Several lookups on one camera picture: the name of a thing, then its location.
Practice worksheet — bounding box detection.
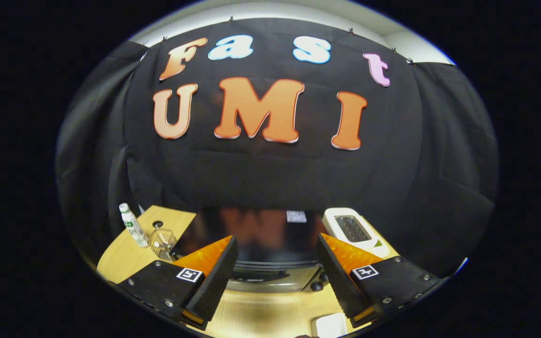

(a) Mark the white slot toaster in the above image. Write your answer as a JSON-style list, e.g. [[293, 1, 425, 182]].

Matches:
[[322, 207, 379, 252]]

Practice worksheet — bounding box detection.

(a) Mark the white plate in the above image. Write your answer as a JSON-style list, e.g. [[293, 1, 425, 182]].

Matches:
[[311, 313, 348, 338]]

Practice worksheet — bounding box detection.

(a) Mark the wire rack holder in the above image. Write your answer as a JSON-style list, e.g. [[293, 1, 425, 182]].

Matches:
[[149, 228, 178, 261]]

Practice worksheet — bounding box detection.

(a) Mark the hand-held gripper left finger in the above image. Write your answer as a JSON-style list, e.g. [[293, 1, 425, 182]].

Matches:
[[116, 235, 239, 329]]

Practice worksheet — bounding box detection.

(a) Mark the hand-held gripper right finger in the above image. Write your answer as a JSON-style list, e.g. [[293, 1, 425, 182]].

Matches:
[[317, 233, 449, 328]]

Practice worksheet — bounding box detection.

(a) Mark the black toaster oven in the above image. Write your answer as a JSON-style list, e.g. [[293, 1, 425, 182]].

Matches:
[[174, 207, 332, 294]]

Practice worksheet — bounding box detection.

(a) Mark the white plastic bottle green label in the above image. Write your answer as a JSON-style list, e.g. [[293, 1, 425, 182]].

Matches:
[[119, 203, 150, 248]]

